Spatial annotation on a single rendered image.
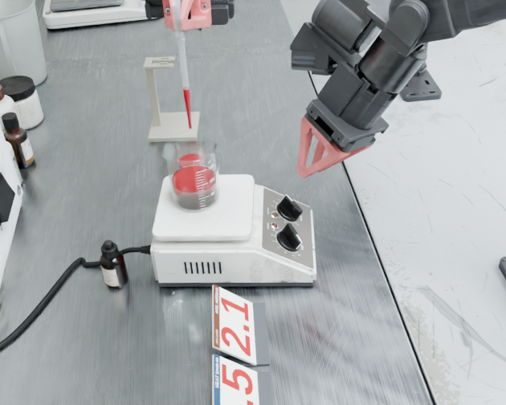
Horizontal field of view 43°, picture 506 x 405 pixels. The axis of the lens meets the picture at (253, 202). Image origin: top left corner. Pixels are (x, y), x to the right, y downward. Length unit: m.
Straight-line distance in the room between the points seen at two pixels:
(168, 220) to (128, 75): 0.55
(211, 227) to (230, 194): 0.07
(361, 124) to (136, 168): 0.42
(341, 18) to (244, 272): 0.32
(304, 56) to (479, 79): 0.56
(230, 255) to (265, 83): 0.52
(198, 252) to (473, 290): 0.34
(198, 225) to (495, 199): 0.44
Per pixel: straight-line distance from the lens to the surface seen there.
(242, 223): 0.77
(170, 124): 1.11
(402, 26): 0.67
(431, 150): 1.06
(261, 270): 0.79
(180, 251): 0.78
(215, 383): 0.68
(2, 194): 0.29
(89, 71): 1.33
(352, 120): 0.74
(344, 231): 0.89
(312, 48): 0.77
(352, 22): 0.73
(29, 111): 1.17
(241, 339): 0.74
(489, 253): 0.90
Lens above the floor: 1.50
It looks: 40 degrees down
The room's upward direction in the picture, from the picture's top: 3 degrees counter-clockwise
